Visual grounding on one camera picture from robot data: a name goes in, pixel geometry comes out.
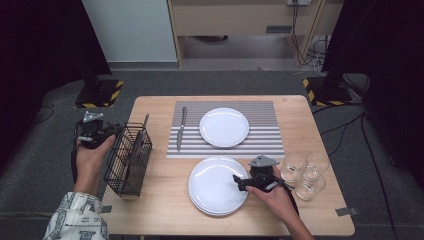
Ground steel table knife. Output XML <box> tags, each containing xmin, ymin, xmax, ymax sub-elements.
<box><xmin>176</xmin><ymin>106</ymin><xmax>188</xmax><ymax>153</ymax></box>

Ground white cable bundle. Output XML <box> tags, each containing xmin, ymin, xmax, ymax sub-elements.
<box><xmin>307</xmin><ymin>37</ymin><xmax>331</xmax><ymax>76</ymax></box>

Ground white plate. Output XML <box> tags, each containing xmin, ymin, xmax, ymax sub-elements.
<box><xmin>188</xmin><ymin>155</ymin><xmax>250</xmax><ymax>214</ymax></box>
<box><xmin>189</xmin><ymin>196</ymin><xmax>248</xmax><ymax>217</ymax></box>
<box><xmin>198</xmin><ymin>107</ymin><xmax>250</xmax><ymax>149</ymax></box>

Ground black wire cutlery basket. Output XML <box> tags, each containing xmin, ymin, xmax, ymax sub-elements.
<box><xmin>103</xmin><ymin>122</ymin><xmax>154</xmax><ymax>198</ymax></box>

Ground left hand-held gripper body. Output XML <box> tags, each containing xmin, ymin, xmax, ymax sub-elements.
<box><xmin>74</xmin><ymin>111</ymin><xmax>116</xmax><ymax>150</ymax></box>

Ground black floor cable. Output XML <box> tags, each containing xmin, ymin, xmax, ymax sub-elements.
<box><xmin>360</xmin><ymin>113</ymin><xmax>399</xmax><ymax>240</ymax></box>
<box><xmin>33</xmin><ymin>104</ymin><xmax>56</xmax><ymax>125</ymax></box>
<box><xmin>328</xmin><ymin>123</ymin><xmax>351</xmax><ymax>157</ymax></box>
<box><xmin>320</xmin><ymin>113</ymin><xmax>366</xmax><ymax>136</ymax></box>

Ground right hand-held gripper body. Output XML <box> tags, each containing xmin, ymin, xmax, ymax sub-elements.
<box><xmin>247</xmin><ymin>154</ymin><xmax>285</xmax><ymax>193</ymax></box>

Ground black hanging cable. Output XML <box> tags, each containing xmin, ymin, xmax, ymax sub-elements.
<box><xmin>291</xmin><ymin>4</ymin><xmax>316</xmax><ymax>66</ymax></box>

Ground wooden desk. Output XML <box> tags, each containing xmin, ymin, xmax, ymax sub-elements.
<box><xmin>166</xmin><ymin>0</ymin><xmax>345</xmax><ymax>68</ymax></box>

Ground black stand base striped edges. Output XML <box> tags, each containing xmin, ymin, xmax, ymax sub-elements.
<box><xmin>302</xmin><ymin>76</ymin><xmax>354</xmax><ymax>107</ymax></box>
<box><xmin>74</xmin><ymin>79</ymin><xmax>124</xmax><ymax>109</ymax></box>

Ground hand-held gripper cable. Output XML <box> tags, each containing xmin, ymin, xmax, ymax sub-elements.
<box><xmin>69</xmin><ymin>119</ymin><xmax>84</xmax><ymax>185</ymax></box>
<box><xmin>279</xmin><ymin>179</ymin><xmax>301</xmax><ymax>216</ymax></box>

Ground white cabinet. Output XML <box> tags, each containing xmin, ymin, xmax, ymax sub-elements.
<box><xmin>81</xmin><ymin>0</ymin><xmax>179</xmax><ymax>64</ymax></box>

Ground clear drinking glass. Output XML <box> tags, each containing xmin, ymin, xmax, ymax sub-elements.
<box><xmin>305</xmin><ymin>151</ymin><xmax>331</xmax><ymax>175</ymax></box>
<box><xmin>294</xmin><ymin>170</ymin><xmax>326</xmax><ymax>202</ymax></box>
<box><xmin>280</xmin><ymin>153</ymin><xmax>307</xmax><ymax>184</ymax></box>

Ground left hand-held gripper cable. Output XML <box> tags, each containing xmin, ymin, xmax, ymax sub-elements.
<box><xmin>69</xmin><ymin>119</ymin><xmax>84</xmax><ymax>185</ymax></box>

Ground person's left hand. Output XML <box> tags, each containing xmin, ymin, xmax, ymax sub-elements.
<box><xmin>73</xmin><ymin>134</ymin><xmax>117</xmax><ymax>183</ymax></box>

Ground right hand-held gripper cable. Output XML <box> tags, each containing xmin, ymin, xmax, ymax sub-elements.
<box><xmin>279</xmin><ymin>179</ymin><xmax>301</xmax><ymax>216</ymax></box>

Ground striped placemat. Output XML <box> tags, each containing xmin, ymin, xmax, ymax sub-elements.
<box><xmin>165</xmin><ymin>100</ymin><xmax>286</xmax><ymax>160</ymax></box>

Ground person's right hand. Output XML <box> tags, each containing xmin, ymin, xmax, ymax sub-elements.
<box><xmin>246</xmin><ymin>165</ymin><xmax>300</xmax><ymax>228</ymax></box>

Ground grey vent panel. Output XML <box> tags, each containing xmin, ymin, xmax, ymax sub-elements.
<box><xmin>265</xmin><ymin>25</ymin><xmax>294</xmax><ymax>34</ymax></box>

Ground dark curtain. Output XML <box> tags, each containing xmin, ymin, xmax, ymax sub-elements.
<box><xmin>0</xmin><ymin>0</ymin><xmax>112</xmax><ymax>168</ymax></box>
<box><xmin>321</xmin><ymin>0</ymin><xmax>424</xmax><ymax>181</ymax></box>

